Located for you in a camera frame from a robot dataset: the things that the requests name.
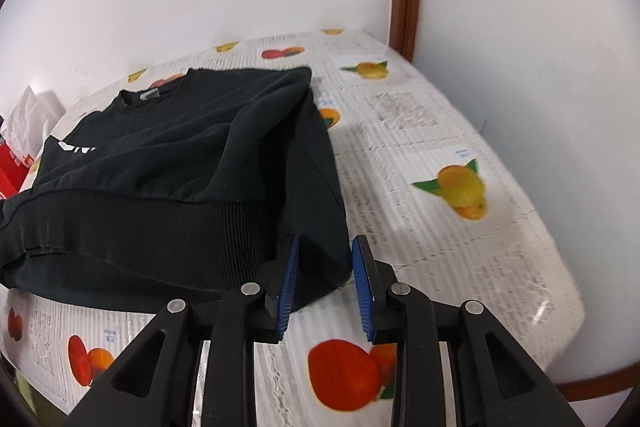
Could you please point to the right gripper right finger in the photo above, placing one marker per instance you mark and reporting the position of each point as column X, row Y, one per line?
column 456, row 365

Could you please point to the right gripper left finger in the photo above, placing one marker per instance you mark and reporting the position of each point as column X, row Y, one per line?
column 196, row 360

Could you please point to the black sweatshirt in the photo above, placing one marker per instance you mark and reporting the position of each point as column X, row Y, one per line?
column 183, row 191

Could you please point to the fruit print tablecloth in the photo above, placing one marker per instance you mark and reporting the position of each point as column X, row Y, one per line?
column 389, row 133

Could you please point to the red paper bag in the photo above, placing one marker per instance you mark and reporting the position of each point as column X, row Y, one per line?
column 13, row 171

